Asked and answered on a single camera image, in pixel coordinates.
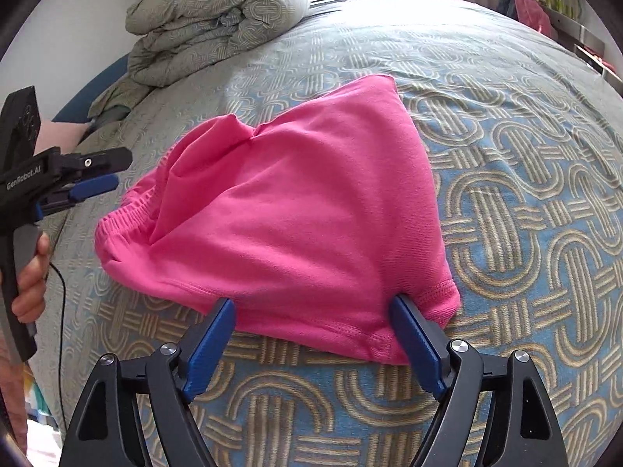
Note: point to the folded patterned duvet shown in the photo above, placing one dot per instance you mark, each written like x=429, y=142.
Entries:
x=214, y=19

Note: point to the person's left hand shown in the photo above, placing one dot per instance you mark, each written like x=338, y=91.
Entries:
x=30, y=282

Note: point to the patterned pillow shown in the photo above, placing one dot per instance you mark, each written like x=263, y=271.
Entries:
x=117, y=104

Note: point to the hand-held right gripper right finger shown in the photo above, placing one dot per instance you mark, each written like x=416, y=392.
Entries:
x=418, y=345

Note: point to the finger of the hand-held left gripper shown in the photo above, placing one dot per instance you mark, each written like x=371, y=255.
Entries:
x=95, y=186
x=107, y=160

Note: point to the patterned bed cover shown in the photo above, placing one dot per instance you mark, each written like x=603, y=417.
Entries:
x=511, y=180

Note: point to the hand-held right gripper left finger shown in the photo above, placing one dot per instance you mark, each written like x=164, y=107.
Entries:
x=214, y=345

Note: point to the pink bag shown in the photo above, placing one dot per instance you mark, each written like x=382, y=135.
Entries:
x=531, y=12

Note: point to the pink pants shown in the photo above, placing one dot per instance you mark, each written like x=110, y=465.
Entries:
x=292, y=204

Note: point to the pink pillow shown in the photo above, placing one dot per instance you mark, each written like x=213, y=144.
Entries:
x=58, y=134

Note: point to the wooden shelf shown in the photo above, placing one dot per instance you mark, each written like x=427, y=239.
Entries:
x=584, y=39

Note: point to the blue headboard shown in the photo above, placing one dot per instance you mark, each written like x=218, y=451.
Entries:
x=85, y=99

